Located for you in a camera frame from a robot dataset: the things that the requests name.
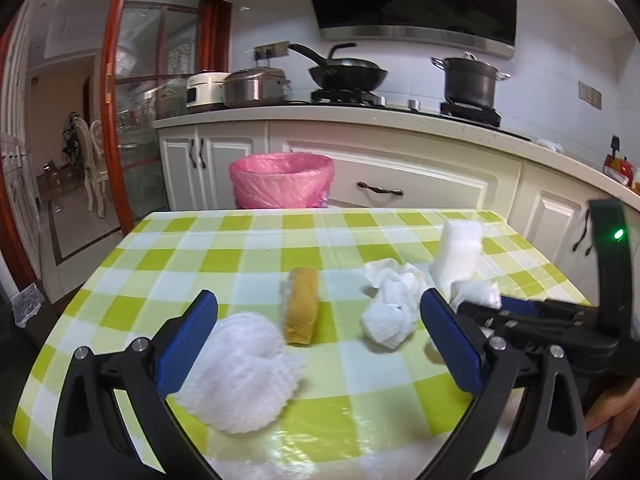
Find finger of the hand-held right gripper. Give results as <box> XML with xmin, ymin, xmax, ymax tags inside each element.
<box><xmin>500</xmin><ymin>296</ymin><xmax>593</xmax><ymax>318</ymax></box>
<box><xmin>457</xmin><ymin>301</ymin><xmax>538</xmax><ymax>342</ymax></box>

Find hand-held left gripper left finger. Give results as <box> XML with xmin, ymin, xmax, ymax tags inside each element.
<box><xmin>52</xmin><ymin>289</ymin><xmax>221</xmax><ymax>480</ymax></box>

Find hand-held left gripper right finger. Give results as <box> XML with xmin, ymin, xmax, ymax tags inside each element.
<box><xmin>420</xmin><ymin>287</ymin><xmax>588</xmax><ymax>480</ymax></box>

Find white foam fruit net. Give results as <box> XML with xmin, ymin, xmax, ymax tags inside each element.
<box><xmin>172</xmin><ymin>311</ymin><xmax>305</xmax><ymax>433</ymax></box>

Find tall white foam block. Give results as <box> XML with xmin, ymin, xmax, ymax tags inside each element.
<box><xmin>432</xmin><ymin>220</ymin><xmax>485</xmax><ymax>288</ymax></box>

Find bin with pink bag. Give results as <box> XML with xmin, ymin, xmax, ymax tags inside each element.
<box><xmin>229</xmin><ymin>154</ymin><xmax>335</xmax><ymax>210</ymax></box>

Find person's right hand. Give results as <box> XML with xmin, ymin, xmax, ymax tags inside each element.
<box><xmin>585</xmin><ymin>377</ymin><xmax>640</xmax><ymax>453</ymax></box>

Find white lower kitchen cabinet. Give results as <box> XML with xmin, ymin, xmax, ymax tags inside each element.
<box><xmin>152</xmin><ymin>110</ymin><xmax>640</xmax><ymax>306</ymax></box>

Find green checked tablecloth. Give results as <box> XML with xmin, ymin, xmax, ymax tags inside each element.
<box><xmin>12</xmin><ymin>208</ymin><xmax>593</xmax><ymax>480</ymax></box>

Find black floor bin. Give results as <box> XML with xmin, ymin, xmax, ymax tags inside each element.
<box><xmin>10</xmin><ymin>282</ymin><xmax>48</xmax><ymax>331</ymax></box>

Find black-capped sauce bottle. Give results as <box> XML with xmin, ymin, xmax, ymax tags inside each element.
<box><xmin>604</xmin><ymin>135</ymin><xmax>622</xmax><ymax>173</ymax></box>

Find white dining chair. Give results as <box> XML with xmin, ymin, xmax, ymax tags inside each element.
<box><xmin>75</xmin><ymin>117</ymin><xmax>110</xmax><ymax>218</ymax></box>

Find cardboard boxes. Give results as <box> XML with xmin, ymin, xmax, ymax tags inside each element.
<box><xmin>37</xmin><ymin>160</ymin><xmax>76</xmax><ymax>193</ymax></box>

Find dark stockpot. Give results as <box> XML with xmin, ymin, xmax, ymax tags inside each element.
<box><xmin>431</xmin><ymin>52</ymin><xmax>512</xmax><ymax>108</ymax></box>

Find dark cloth on chair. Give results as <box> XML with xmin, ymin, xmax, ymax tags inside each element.
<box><xmin>61</xmin><ymin>114</ymin><xmax>83</xmax><ymax>166</ymax></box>

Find red wooden sliding door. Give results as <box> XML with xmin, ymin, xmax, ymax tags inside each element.
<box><xmin>102</xmin><ymin>0</ymin><xmax>236</xmax><ymax>233</ymax></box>

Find white rice cooker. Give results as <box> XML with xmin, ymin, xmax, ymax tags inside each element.
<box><xmin>186</xmin><ymin>71</ymin><xmax>231</xmax><ymax>109</ymax></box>

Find silver pressure cooker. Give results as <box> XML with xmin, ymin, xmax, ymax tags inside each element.
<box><xmin>222</xmin><ymin>66</ymin><xmax>292</xmax><ymax>108</ymax></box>

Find black gas stove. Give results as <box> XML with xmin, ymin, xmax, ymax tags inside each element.
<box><xmin>285</xmin><ymin>87</ymin><xmax>532</xmax><ymax>142</ymax></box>

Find black wok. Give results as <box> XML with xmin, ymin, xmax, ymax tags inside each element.
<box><xmin>288</xmin><ymin>42</ymin><xmax>389</xmax><ymax>92</ymax></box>

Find black range hood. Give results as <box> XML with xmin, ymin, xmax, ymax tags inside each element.
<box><xmin>301</xmin><ymin>0</ymin><xmax>517</xmax><ymax>58</ymax></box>

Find wall switch plate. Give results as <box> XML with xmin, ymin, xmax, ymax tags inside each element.
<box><xmin>578</xmin><ymin>80</ymin><xmax>603</xmax><ymax>109</ymax></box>

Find wall power outlet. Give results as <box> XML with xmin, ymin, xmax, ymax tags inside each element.
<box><xmin>254</xmin><ymin>40</ymin><xmax>291</xmax><ymax>58</ymax></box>

